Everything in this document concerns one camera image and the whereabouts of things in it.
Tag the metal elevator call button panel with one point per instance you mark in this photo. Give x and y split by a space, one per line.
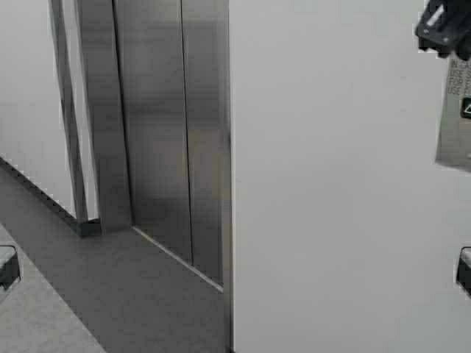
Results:
453 147

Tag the stainless steel elevator door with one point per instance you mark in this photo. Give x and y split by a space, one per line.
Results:
157 89

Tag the left robot base corner bracket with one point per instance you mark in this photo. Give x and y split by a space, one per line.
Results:
10 269

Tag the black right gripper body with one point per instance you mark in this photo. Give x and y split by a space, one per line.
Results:
444 27

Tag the right robot base corner bracket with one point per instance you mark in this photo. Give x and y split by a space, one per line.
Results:
463 270

